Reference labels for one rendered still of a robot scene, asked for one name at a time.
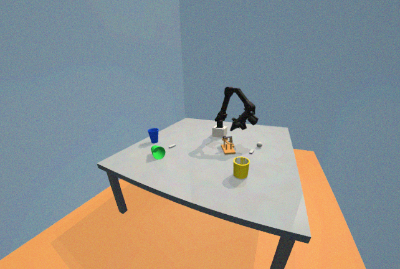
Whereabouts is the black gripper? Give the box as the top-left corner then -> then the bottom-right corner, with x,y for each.
231,115 -> 246,131

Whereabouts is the green cup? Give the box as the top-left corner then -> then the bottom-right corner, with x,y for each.
151,145 -> 165,159

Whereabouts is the yellow open cylinder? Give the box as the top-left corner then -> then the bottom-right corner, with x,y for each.
233,157 -> 249,180

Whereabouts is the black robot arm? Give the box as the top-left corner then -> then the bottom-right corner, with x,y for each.
215,87 -> 258,128

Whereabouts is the blue cup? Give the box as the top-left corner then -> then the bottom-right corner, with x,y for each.
148,128 -> 158,143

